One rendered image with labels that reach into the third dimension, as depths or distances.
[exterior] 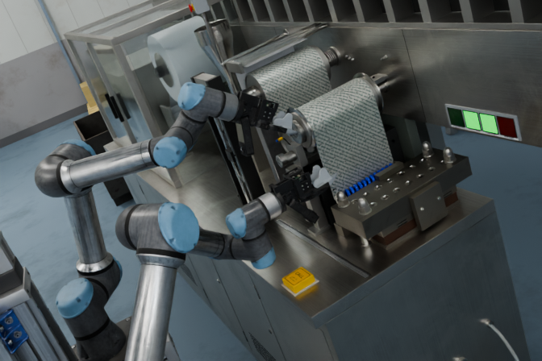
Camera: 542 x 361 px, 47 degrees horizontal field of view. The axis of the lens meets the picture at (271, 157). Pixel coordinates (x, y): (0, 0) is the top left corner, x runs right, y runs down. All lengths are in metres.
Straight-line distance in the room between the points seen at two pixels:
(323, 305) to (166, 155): 0.57
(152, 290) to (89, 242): 0.58
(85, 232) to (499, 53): 1.27
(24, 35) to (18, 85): 0.71
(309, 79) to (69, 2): 7.79
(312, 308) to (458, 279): 0.48
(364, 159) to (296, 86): 0.33
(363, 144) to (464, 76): 0.39
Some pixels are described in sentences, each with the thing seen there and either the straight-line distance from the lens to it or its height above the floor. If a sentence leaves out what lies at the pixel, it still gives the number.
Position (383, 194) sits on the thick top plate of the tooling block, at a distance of 1.82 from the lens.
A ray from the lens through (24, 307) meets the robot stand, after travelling 1.67.
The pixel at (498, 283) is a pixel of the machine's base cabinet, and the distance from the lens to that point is 2.06.
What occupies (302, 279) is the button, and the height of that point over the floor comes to 0.92.
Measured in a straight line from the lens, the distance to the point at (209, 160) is 2.82.
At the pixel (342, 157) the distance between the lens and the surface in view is 1.88.
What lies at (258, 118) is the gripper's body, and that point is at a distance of 1.73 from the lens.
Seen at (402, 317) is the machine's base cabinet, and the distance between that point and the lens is 1.84.
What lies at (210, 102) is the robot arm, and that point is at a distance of 1.66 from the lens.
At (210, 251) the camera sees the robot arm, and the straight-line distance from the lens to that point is 1.80.
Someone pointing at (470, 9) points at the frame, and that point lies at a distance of 1.62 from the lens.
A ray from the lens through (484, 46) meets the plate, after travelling 1.62.
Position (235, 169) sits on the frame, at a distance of 2.21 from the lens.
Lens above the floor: 1.88
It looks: 21 degrees down
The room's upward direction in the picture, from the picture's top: 20 degrees counter-clockwise
